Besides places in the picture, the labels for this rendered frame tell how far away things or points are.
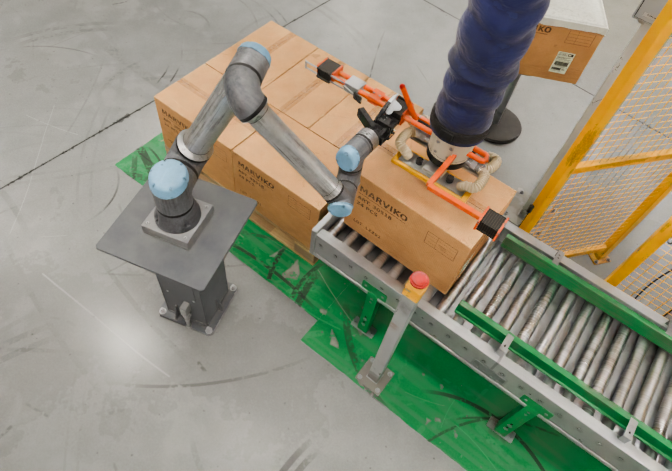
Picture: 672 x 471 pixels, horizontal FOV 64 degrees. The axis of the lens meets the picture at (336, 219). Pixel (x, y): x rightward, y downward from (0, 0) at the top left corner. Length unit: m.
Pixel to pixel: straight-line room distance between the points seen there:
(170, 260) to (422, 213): 1.05
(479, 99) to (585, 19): 1.73
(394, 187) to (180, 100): 1.44
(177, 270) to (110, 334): 0.87
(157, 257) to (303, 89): 1.44
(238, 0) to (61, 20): 1.39
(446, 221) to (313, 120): 1.16
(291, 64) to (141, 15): 1.75
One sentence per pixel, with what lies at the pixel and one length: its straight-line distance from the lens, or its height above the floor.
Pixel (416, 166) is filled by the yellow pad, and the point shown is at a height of 1.12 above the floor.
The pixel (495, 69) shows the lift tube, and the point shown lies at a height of 1.67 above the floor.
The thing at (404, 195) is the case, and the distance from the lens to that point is 2.28.
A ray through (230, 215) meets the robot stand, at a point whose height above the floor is 0.75.
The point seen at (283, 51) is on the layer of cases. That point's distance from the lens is 3.52.
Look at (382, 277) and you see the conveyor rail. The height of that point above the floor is 0.59.
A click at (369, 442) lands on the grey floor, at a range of 2.80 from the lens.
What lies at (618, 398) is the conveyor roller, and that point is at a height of 0.55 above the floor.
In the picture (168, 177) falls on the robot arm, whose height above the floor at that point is 1.07.
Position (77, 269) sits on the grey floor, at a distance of 3.29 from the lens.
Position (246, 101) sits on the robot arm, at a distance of 1.71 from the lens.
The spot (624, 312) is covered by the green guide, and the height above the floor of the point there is 0.63.
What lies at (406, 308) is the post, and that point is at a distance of 2.11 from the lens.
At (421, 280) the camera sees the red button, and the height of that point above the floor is 1.04.
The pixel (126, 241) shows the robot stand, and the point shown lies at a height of 0.75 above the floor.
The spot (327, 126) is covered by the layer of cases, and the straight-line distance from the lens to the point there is 3.05.
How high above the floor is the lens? 2.70
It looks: 54 degrees down
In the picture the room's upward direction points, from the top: 10 degrees clockwise
